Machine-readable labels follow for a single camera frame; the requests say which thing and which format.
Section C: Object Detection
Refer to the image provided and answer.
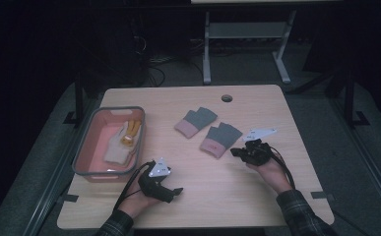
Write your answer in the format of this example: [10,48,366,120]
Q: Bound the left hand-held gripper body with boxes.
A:
[138,157,176,204]

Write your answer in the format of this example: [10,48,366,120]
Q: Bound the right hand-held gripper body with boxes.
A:
[240,127,279,167]

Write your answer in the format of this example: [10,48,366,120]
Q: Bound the grey glove with pink cuff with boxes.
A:
[199,122,244,159]
[173,106,219,140]

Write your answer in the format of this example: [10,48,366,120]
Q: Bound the cream fluffy glove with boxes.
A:
[103,134,137,166]

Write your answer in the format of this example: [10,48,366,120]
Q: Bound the orange item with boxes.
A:
[117,119,143,155]

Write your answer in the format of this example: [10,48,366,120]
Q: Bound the pink basket with grey rim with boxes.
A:
[72,105,147,184]

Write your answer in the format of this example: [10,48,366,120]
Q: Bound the person's left hand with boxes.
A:
[119,181,161,219]

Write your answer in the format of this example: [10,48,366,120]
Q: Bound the person's right hand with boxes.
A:
[246,158,292,195]

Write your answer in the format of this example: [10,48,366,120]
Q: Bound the dark tape strip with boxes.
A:
[56,193,80,204]
[309,190,336,202]

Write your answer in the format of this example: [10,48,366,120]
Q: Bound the black metal stand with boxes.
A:
[343,70,371,130]
[62,70,85,126]

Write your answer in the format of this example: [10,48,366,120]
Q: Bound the white metal stand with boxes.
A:
[202,9,297,86]

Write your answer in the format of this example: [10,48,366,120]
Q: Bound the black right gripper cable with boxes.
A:
[269,147,296,191]

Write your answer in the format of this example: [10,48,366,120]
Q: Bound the black floor cable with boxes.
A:
[143,55,166,89]

